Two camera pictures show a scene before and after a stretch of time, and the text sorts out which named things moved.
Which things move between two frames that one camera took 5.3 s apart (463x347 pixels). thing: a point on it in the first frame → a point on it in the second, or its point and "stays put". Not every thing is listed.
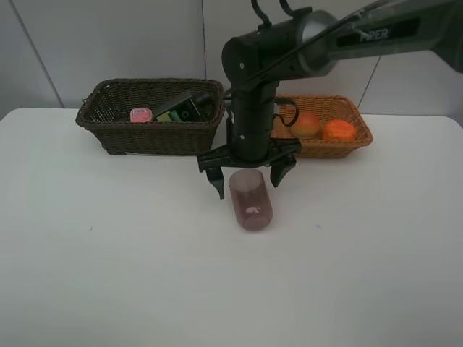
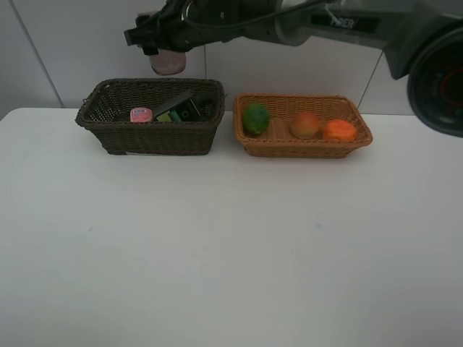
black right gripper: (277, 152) → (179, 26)
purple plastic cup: (251, 198) → (168, 62)
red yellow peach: (307, 125) stays put
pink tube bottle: (141, 114) stays put
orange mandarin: (339, 129) stays put
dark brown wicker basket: (108, 106) stays put
